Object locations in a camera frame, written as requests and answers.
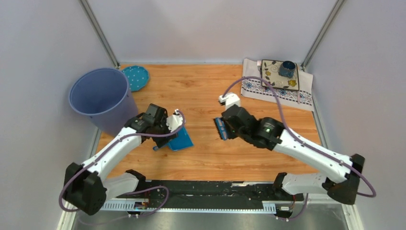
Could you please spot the blue hand brush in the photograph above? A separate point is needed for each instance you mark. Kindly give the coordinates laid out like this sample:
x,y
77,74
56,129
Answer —
x,y
220,126

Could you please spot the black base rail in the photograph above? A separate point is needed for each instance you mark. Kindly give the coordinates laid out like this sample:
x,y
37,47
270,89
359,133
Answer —
x,y
212,194

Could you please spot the white patterned cloth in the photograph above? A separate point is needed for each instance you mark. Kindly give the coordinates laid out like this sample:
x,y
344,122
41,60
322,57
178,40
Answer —
x,y
295,92

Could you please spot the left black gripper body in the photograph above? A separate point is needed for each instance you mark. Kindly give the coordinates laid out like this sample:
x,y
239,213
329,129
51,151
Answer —
x,y
162,128

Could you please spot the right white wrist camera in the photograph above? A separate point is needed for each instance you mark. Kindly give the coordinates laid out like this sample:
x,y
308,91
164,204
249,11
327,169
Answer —
x,y
229,99

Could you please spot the lavender plastic waste bin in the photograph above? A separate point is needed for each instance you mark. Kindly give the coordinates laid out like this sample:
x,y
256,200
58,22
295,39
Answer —
x,y
104,96

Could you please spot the square floral plate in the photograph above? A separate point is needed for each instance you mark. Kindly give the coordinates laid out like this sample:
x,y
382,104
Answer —
x,y
279,75

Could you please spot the teal polka dot plate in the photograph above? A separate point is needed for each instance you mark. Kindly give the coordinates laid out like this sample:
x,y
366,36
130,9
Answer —
x,y
138,77

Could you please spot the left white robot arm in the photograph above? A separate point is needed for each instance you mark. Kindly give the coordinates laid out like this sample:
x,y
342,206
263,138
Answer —
x,y
86,185

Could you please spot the blue plastic dustpan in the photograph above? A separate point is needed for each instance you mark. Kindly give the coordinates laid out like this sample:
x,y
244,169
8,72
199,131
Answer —
x,y
181,142

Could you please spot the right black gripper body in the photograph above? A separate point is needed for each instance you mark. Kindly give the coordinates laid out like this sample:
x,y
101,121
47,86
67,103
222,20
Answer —
x,y
232,134

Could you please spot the dark blue mug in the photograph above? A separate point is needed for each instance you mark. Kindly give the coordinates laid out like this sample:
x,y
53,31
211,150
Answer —
x,y
287,69

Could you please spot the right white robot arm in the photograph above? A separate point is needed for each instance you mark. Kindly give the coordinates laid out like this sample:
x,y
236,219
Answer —
x,y
338,175

